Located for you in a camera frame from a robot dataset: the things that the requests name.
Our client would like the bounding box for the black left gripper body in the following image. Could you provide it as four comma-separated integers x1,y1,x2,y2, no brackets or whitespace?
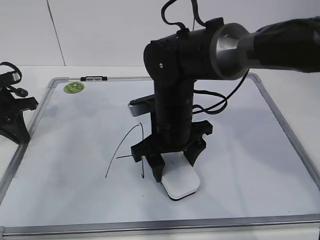
0,86,39,130

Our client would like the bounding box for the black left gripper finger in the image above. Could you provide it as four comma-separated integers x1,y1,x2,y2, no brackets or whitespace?
0,115,31,144

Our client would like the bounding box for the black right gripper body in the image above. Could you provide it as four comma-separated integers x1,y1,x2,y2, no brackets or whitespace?
131,120,213,163

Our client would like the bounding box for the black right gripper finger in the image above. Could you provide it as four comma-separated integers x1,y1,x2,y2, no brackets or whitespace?
183,138,207,167
146,153,165,182

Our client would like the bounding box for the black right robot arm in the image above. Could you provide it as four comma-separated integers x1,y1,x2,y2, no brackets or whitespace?
128,17,320,182

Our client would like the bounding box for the black and clear frame clip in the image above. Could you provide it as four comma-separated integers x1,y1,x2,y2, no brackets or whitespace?
80,76,108,82

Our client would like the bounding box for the white board with aluminium frame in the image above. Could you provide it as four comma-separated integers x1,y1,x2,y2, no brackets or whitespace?
0,73,320,238

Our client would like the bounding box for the white board eraser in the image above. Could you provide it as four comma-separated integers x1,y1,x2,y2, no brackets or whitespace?
161,152,200,201

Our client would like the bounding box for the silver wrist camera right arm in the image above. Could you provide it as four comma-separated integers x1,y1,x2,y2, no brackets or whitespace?
128,94,155,117

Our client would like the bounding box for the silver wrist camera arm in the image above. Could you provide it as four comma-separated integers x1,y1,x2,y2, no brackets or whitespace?
128,94,155,117
0,71,22,86

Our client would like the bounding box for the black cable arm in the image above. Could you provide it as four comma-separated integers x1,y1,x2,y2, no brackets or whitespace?
160,0,250,116
0,61,30,99

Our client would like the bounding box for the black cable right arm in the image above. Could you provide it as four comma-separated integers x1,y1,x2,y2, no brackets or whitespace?
160,0,250,116

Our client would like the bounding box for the round green magnet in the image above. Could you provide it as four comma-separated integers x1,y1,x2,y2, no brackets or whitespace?
63,82,85,94

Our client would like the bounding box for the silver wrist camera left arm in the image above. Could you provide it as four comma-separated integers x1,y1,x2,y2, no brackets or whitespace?
0,71,22,86

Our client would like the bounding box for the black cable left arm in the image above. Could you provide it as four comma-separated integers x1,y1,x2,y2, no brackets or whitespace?
0,61,30,99

